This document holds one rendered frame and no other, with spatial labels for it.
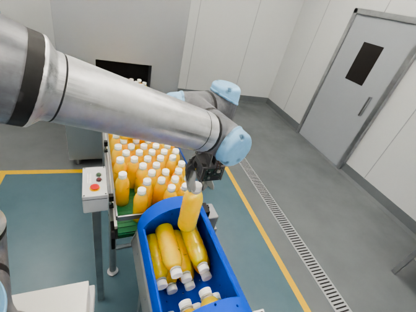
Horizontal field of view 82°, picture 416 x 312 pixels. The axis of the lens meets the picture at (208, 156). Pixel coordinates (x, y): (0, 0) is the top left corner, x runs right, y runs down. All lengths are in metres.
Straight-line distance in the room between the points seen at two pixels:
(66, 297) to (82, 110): 0.54
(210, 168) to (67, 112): 0.45
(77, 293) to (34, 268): 1.59
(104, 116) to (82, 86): 0.04
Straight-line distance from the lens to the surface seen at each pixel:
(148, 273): 0.89
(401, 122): 4.10
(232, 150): 0.43
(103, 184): 1.19
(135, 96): 0.31
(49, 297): 0.75
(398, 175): 4.10
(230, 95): 0.58
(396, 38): 4.34
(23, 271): 2.33
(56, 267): 2.28
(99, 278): 1.84
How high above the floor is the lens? 1.90
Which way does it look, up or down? 33 degrees down
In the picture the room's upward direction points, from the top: 15 degrees clockwise
